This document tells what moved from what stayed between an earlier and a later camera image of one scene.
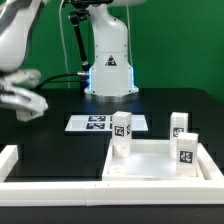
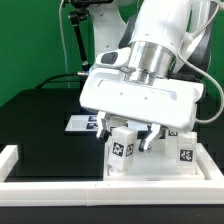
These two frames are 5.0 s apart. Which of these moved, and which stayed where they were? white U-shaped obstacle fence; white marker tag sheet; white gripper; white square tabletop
Moved: white gripper
Stayed: white marker tag sheet; white U-shaped obstacle fence; white square tabletop
